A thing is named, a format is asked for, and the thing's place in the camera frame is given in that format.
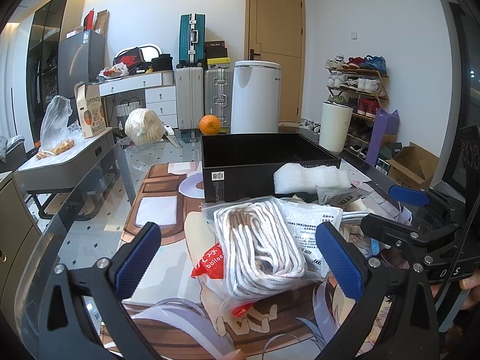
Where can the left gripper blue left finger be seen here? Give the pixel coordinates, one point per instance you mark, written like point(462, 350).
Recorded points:
point(133, 258)

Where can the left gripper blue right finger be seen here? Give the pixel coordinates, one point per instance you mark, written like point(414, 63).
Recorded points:
point(344, 260)

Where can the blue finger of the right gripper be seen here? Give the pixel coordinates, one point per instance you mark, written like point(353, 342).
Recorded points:
point(409, 196)

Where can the white printed plastic pouch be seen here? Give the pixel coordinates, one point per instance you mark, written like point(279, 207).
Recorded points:
point(303, 220)

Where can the red white balloon glue bag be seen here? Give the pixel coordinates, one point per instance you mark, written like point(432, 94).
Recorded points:
point(211, 267)

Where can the white foam wrap piece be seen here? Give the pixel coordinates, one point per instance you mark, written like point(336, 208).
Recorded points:
point(293, 178)

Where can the black storage box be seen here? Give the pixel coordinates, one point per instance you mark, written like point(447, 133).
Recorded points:
point(235, 166)

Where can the person's right hand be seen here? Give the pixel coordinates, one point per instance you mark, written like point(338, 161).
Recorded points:
point(471, 285)

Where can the open cardboard box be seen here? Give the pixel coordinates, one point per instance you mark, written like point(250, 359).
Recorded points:
point(413, 167)

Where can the purple paper bag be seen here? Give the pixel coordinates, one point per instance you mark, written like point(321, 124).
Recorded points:
point(385, 124)

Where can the white tumbler cup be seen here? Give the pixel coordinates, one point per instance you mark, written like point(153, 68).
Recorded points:
point(334, 123)

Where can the wooden shoe rack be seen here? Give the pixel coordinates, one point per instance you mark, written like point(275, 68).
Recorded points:
point(358, 83)

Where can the grey side table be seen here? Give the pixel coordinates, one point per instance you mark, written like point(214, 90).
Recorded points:
point(45, 178)

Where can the clear bag of fruit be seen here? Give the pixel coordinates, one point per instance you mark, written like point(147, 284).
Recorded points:
point(56, 134)

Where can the fruit cardboard box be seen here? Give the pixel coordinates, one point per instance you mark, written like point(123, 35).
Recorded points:
point(90, 110)

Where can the woven basket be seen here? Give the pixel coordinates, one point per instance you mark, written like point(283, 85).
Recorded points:
point(123, 110)

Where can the large white appliance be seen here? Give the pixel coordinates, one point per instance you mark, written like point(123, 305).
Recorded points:
point(256, 97)

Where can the orange fruit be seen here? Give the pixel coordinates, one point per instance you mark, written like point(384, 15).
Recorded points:
point(209, 125)

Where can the white drawer desk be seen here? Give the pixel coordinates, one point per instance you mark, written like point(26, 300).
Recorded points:
point(156, 91)

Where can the white suitcase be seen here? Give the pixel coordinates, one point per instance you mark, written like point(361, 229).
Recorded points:
point(189, 97)

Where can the silver suitcase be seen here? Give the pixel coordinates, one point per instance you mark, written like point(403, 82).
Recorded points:
point(218, 89)

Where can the wooden door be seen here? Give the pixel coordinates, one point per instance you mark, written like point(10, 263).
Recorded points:
point(275, 31)

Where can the grey refrigerator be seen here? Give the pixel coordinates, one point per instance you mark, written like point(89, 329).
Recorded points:
point(80, 59)

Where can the stacked black yellow boxes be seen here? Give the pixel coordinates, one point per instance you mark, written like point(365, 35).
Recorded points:
point(216, 54)

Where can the teal suitcase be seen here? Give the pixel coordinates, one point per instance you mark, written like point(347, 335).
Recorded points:
point(192, 41)

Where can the dark glass cabinet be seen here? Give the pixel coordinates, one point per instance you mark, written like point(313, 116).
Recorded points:
point(50, 25)

